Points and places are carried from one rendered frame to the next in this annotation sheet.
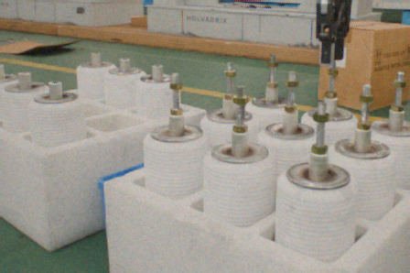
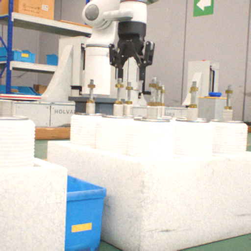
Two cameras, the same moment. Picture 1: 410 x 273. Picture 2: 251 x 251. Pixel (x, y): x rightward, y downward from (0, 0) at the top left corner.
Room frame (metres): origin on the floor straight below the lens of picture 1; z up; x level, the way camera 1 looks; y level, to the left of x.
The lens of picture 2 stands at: (0.47, 0.97, 0.28)
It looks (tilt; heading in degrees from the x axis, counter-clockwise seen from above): 3 degrees down; 287
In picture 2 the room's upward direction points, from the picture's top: 3 degrees clockwise
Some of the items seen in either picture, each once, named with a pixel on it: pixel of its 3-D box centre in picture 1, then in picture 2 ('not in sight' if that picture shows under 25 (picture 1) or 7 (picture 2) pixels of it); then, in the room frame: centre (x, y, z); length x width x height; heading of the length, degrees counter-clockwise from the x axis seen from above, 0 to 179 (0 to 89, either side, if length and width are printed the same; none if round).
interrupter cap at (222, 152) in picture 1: (240, 152); (192, 121); (0.59, 0.03, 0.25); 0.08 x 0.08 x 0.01
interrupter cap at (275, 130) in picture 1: (289, 131); (157, 118); (0.69, -0.04, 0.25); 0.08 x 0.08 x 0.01
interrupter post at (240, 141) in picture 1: (240, 143); (192, 115); (0.59, 0.03, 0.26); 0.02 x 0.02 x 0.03
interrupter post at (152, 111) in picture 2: (177, 125); (152, 114); (0.66, 0.12, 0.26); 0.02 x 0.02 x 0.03
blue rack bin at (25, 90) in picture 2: not in sight; (15, 92); (3.77, -4.43, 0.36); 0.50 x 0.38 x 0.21; 153
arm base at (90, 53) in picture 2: not in sight; (97, 73); (1.00, -0.43, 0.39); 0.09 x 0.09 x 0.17; 62
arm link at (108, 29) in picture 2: not in sight; (99, 27); (1.00, -0.43, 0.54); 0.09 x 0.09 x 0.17; 82
